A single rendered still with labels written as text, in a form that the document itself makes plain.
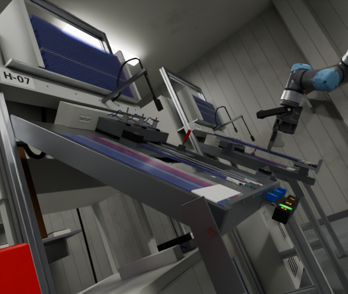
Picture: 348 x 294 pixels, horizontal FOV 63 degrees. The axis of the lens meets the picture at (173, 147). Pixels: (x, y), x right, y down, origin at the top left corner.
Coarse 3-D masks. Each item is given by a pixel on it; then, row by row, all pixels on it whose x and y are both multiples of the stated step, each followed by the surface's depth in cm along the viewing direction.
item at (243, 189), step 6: (198, 174) 87; (204, 174) 90; (210, 174) 93; (240, 174) 113; (210, 180) 83; (216, 180) 86; (222, 180) 89; (228, 180) 91; (240, 180) 100; (252, 180) 109; (258, 180) 108; (228, 186) 83; (234, 186) 86; (240, 186) 89; (246, 186) 88; (252, 186) 96; (258, 186) 97; (246, 192) 81
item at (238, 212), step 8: (272, 184) 98; (248, 192) 71; (256, 192) 75; (264, 192) 86; (232, 200) 58; (240, 200) 60; (248, 200) 68; (256, 200) 78; (232, 208) 56; (240, 208) 63; (248, 208) 72; (256, 208) 83; (232, 216) 59; (240, 216) 66; (248, 216) 75; (224, 224) 55; (232, 224) 61; (224, 232) 57
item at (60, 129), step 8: (48, 128) 87; (56, 128) 91; (64, 128) 96; (72, 128) 101; (96, 136) 99; (104, 136) 105; (144, 152) 97; (152, 152) 102; (168, 152) 114; (184, 152) 131; (168, 160) 122; (176, 160) 128
